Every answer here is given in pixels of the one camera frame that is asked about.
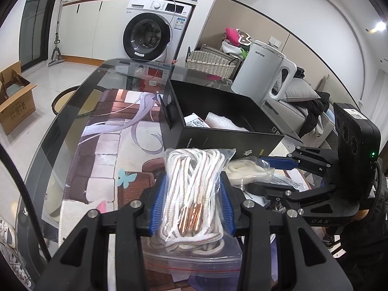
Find white kitchen base cabinets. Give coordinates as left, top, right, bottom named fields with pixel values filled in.
left=59, top=0, right=130, bottom=60

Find white wicker basket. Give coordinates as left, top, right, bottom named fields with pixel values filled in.
left=185, top=48, right=240, bottom=78

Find black framed glass door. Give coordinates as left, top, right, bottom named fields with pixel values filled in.
left=19, top=0, right=56, bottom=71

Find red box under table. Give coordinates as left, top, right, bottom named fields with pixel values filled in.
left=143, top=62, right=173, bottom=87

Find brown cardboard box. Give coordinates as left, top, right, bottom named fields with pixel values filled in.
left=0, top=61, right=36, bottom=135

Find grey sofa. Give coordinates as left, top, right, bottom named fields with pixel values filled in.
left=266, top=93, right=338, bottom=149

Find bubble wrap piece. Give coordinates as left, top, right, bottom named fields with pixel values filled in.
left=204, top=112, right=247, bottom=131

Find white front-load washing machine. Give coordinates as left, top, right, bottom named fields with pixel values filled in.
left=123, top=0, right=194, bottom=64

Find grey cushion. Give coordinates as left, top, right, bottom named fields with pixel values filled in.
left=280, top=78, right=320, bottom=103

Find black clothes on sofa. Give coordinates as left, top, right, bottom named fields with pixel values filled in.
left=293, top=66, right=331, bottom=139

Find white copper-tipped cords bag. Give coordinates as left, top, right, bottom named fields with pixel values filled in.
left=142, top=148, right=242, bottom=276

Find round floor mat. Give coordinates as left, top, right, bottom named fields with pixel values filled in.
left=51, top=85, right=106, bottom=118

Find white electric kettle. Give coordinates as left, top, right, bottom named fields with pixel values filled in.
left=231, top=40, right=297, bottom=106

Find black open cardboard box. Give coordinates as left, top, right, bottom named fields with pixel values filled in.
left=159, top=80, right=284, bottom=158

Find silver medicine sachet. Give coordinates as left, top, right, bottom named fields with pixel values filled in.
left=243, top=169, right=311, bottom=206

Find pile of colourful clothes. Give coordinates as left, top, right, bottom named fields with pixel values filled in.
left=220, top=28, right=254, bottom=61

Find cream rope coil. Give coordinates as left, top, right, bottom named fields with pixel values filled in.
left=223, top=156, right=275, bottom=186

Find anime print desk mat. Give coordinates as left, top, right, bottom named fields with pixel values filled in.
left=57, top=88, right=310, bottom=291

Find red white snack packet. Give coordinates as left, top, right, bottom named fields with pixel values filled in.
left=184, top=113, right=209, bottom=128

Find mop with stand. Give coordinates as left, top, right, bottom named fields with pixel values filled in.
left=47, top=0, right=65, bottom=67

